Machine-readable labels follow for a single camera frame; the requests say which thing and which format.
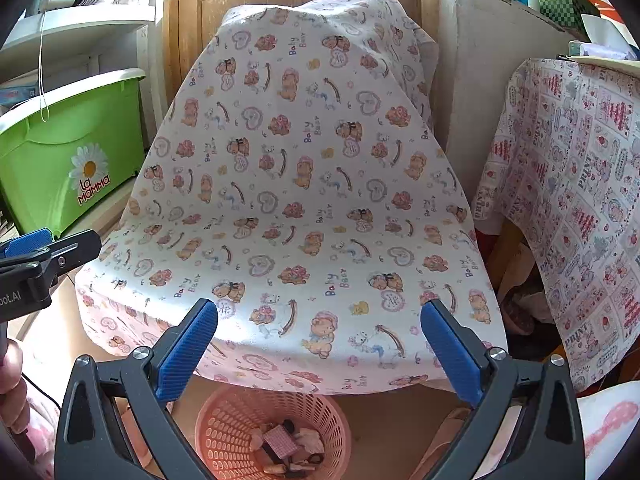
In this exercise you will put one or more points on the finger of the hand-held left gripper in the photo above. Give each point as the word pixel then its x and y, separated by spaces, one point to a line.
pixel 65 255
pixel 27 244

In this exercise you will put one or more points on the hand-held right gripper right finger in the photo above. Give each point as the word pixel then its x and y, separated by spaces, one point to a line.
pixel 450 355

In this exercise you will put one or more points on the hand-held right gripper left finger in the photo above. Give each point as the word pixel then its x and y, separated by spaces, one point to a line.
pixel 187 350

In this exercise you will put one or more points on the pink plastic waste basket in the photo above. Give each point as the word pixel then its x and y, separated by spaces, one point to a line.
pixel 225 425

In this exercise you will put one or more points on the pink checkered box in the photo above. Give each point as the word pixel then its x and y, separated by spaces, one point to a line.
pixel 277 442

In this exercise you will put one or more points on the white tissue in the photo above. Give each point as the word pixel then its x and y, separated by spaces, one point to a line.
pixel 310 441

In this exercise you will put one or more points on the black sachet packet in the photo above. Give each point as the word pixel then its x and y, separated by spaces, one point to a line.
pixel 300 469

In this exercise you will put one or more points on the person's left hand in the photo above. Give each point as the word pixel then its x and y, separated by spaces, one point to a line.
pixel 10 385

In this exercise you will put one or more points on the stack of books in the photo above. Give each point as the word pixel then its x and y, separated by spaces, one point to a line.
pixel 5 225

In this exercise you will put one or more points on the green plastic tub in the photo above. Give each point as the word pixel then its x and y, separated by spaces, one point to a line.
pixel 50 170

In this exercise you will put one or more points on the dark patterned slipper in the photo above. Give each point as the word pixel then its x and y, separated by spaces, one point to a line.
pixel 520 312

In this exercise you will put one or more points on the person's pink patterned clothing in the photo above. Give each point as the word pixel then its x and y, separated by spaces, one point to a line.
pixel 610 430

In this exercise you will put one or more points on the pink print cloth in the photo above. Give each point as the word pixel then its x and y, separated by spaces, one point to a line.
pixel 575 185

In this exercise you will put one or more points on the bear print blanket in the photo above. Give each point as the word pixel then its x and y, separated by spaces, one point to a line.
pixel 300 160

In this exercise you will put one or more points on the white shelf unit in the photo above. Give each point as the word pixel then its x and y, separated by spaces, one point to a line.
pixel 75 25

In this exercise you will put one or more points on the white side cabinet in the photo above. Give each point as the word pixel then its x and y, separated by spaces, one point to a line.
pixel 475 85

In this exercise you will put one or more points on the teal small box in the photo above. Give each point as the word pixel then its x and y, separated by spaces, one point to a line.
pixel 580 49

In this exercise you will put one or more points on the green checkered box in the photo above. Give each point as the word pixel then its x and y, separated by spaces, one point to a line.
pixel 562 2

